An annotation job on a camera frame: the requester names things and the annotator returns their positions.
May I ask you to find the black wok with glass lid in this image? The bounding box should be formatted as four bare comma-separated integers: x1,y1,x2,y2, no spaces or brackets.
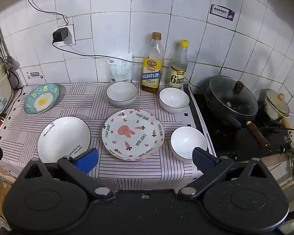
206,75,271,156

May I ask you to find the white vinegar bottle yellow cap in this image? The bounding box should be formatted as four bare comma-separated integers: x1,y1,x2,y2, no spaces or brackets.
168,39,189,89

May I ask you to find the black cooktop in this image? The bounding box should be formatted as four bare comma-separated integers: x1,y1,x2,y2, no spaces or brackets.
190,93,294,162

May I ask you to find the pink rabbit print plate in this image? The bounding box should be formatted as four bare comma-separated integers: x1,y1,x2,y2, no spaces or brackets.
102,109,165,161

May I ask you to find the clear salt bag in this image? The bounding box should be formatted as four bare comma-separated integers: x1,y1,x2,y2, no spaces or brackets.
107,54,133,84

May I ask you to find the striped tablecloth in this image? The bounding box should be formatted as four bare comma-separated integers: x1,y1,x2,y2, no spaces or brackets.
0,82,217,191

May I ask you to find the white wall socket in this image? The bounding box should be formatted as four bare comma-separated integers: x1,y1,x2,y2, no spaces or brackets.
57,24,76,47

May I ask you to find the black charger cable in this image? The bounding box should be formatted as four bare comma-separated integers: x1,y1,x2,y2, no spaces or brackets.
51,41,200,89

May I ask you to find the cream enamel pot with lid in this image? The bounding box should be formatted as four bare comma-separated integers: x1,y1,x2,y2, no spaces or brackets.
264,89,293,133

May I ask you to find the yellow label cooking wine bottle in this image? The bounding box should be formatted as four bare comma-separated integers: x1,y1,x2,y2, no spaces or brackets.
141,32,165,94

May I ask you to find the large white plate with lettering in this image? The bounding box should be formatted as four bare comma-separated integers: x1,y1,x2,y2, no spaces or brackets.
37,117,91,167

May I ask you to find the black plug-in charger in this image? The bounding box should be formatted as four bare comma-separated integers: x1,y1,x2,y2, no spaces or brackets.
52,27,70,44

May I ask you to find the white bowl with dark rim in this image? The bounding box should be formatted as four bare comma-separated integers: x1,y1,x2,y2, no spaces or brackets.
159,88,190,114
171,126,208,162
106,81,138,107

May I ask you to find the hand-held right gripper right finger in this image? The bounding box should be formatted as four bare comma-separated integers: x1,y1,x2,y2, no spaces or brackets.
178,147,272,200

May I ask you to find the blue fried egg plate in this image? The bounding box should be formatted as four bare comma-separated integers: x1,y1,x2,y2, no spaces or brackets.
24,83,61,115

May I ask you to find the purple wall sticker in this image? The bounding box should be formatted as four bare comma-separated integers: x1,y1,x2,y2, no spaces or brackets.
210,4,236,22

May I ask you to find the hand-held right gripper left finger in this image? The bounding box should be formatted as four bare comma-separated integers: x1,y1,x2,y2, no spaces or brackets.
23,148,114,200

